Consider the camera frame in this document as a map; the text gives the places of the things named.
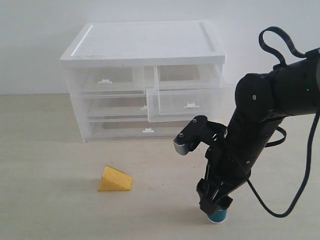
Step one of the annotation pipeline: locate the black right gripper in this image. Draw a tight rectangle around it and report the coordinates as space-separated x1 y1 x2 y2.
196 121 252 215

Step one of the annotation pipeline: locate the teal bottle with white cap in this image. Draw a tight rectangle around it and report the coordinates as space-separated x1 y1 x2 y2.
207 209 228 224

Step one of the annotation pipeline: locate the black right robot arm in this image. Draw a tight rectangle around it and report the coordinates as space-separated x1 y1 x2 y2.
187 49 320 215

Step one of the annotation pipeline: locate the clear bottom wide drawer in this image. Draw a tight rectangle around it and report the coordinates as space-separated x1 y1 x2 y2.
83 120 190 141

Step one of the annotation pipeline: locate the clear wide drawer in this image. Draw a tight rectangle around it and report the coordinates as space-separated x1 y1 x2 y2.
83 120 190 141
81 96 148 117

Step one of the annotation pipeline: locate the white plastic drawer cabinet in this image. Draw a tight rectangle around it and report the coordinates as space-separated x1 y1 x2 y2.
60 20 226 142

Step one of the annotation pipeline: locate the clear middle wide drawer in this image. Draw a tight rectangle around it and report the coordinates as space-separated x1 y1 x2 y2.
81 96 148 117

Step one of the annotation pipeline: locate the yellow cheese wedge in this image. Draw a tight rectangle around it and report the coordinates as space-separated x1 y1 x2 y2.
97 165 133 192

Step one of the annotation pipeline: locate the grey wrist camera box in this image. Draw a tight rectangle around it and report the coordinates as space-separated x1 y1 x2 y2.
173 115 208 156

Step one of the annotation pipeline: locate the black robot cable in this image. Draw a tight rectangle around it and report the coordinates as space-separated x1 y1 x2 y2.
244 26 320 218

